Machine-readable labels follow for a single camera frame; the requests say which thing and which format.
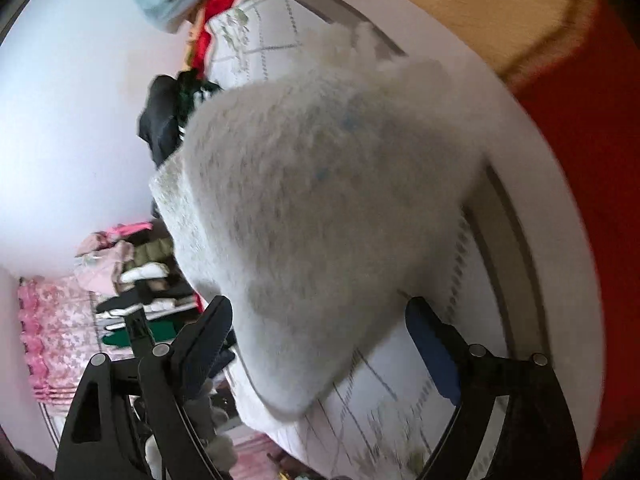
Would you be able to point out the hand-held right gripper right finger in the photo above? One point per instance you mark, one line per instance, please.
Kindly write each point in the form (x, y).
(430, 355)

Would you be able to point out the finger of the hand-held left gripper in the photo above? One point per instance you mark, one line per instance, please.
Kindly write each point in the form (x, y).
(136, 330)

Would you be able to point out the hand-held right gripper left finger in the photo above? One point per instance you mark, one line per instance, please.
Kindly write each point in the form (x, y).
(200, 355)

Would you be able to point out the white fuzzy jacket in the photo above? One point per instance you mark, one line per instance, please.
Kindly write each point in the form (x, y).
(310, 210)

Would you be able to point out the pink clothes pile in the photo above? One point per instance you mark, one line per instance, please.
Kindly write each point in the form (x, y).
(100, 260)

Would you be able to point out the green hanging garment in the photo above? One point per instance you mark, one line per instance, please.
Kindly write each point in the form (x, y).
(162, 332)

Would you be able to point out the white puffer jacket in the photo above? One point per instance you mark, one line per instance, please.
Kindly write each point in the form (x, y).
(145, 273)

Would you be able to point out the grey fuzzy object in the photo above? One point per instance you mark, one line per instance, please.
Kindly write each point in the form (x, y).
(215, 430)

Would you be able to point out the pink floral cloth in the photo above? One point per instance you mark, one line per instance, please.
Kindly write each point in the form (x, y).
(60, 330)

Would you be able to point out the olive puffer jacket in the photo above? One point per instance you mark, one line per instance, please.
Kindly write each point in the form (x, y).
(152, 251)

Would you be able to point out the black leather jacket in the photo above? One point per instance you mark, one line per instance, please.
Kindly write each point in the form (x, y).
(157, 120)

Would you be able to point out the green garment with white stripes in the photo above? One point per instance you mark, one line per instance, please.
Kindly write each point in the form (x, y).
(187, 92)

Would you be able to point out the white checked cloth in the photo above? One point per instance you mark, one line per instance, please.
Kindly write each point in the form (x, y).
(280, 35)

